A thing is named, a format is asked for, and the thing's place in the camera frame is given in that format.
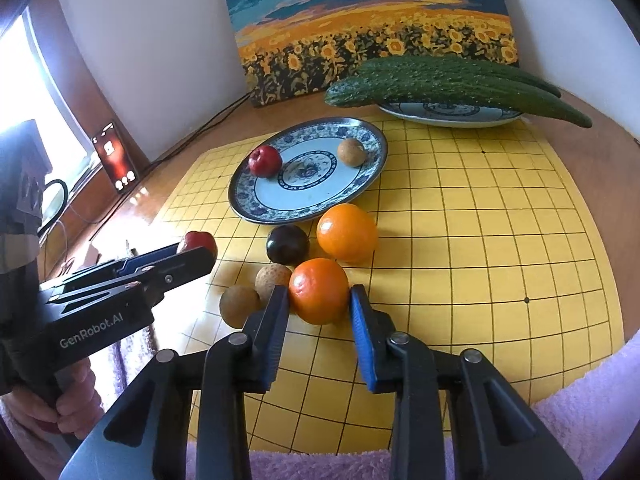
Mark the large blue patterned plate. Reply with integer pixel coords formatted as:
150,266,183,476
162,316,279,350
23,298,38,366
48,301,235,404
227,116,389,225

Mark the pink fluffy towel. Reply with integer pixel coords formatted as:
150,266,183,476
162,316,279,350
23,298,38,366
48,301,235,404
0,327,640,480

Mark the person's left hand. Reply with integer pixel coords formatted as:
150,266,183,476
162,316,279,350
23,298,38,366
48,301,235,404
7,357,108,436

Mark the sunflower field painting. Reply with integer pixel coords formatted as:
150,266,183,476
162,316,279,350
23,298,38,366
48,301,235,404
217,0,521,108

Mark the yellow grid game board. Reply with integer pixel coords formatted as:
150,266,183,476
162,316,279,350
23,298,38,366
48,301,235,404
155,112,626,453

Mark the brown longan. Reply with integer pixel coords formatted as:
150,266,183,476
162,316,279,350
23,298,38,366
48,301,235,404
219,285,263,329
255,263,293,306
337,138,367,167

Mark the orange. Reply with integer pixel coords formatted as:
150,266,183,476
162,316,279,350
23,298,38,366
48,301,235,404
316,203,379,264
288,257,350,326

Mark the small red apple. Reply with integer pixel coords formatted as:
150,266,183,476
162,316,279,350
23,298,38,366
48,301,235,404
248,145,283,178
176,230,219,261

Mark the small blue patterned plate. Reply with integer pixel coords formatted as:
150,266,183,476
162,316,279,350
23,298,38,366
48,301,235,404
376,101,525,128

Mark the dark purple plum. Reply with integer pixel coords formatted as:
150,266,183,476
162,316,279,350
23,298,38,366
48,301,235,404
265,225,311,266

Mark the black looped cable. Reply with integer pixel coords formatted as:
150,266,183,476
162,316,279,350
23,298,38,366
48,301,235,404
37,179,69,233

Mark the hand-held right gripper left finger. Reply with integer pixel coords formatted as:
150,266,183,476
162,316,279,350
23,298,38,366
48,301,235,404
59,284,292,480

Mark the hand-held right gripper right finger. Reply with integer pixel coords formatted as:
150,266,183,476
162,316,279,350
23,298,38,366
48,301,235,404
348,284,584,480

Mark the wooden window frame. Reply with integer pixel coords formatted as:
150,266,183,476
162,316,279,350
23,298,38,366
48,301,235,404
22,0,153,196

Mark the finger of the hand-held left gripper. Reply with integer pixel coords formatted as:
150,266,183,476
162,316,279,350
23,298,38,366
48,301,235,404
62,244,183,287
40,246,217,312

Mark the smartphone with lit screen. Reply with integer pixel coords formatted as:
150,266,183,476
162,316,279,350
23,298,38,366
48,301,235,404
91,120,138,193

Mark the green cucumber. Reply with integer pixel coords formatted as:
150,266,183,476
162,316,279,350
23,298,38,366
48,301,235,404
357,55,563,98
324,71,593,129

